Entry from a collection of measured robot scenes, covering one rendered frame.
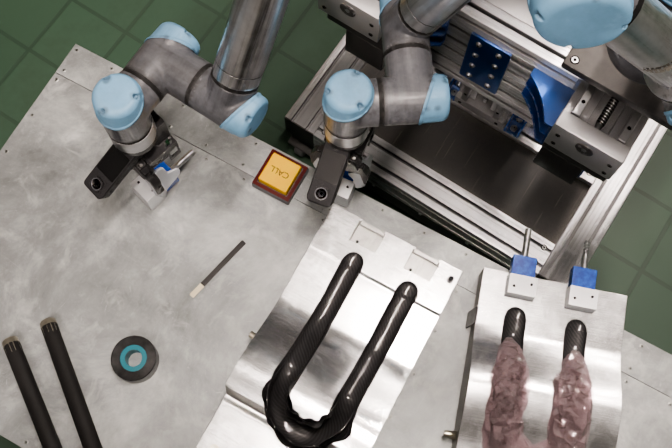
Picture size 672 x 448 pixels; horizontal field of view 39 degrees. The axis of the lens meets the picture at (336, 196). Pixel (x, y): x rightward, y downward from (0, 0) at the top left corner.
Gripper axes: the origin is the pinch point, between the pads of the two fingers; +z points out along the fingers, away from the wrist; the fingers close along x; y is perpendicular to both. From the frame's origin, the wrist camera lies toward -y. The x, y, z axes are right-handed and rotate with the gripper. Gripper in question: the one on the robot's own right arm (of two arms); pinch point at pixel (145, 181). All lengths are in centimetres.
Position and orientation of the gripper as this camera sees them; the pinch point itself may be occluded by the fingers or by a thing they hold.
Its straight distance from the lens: 178.7
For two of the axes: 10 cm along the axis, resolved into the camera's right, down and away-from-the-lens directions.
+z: -0.1, 3.1, 9.5
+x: -7.0, -6.8, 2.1
